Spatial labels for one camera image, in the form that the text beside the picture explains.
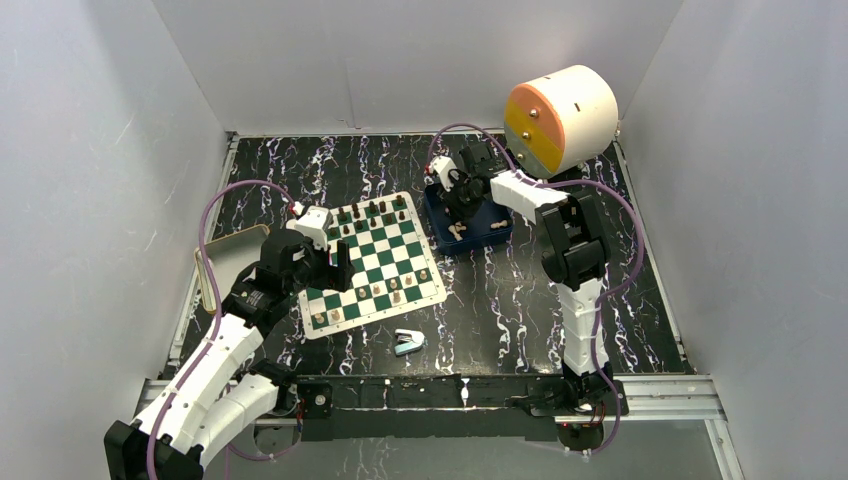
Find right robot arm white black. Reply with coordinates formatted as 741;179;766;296
429;142;612;414

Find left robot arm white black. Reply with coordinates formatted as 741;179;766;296
104;228;355;479

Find green white chess board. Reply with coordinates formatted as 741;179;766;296
299;191;447;340

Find dark chess pieces row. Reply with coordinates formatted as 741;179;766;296
330;193;415;234

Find light pieces in tray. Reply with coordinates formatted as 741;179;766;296
448;220;510;241

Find gold metal tin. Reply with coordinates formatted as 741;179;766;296
195;224;270;314

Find blue tray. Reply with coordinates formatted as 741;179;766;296
424;184;513;256

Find small light blue stapler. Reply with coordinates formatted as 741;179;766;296
394;329;426;357

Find white cylindrical drawer cabinet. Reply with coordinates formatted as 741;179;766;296
504;65;619;179

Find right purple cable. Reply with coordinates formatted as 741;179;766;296
427;123;646;457

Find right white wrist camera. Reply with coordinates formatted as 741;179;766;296
426;156;456;192

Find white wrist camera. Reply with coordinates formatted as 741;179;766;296
286;206;332;251
426;156;456;192

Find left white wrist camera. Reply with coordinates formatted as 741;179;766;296
286;206;332;251

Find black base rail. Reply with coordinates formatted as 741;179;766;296
235;374;627;444

